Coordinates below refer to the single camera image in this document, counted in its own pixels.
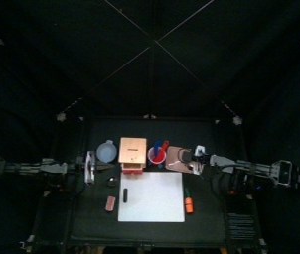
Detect wooden knife block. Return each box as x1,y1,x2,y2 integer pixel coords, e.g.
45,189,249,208
118,137,148,171

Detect white cutting board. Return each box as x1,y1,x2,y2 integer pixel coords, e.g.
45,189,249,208
116,171,187,223

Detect light blue bowl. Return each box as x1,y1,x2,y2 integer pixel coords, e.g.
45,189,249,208
95,139,119,165

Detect red plastic utensil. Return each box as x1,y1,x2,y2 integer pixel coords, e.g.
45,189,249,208
156,140,171,162

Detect blue plastic utensil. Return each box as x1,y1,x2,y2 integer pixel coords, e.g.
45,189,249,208
151,140,163,162

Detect red plastic cup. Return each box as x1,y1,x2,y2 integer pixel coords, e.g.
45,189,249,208
147,146,168,166

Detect pink rectangular toy block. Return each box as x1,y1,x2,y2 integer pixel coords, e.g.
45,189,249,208
104,195,118,213

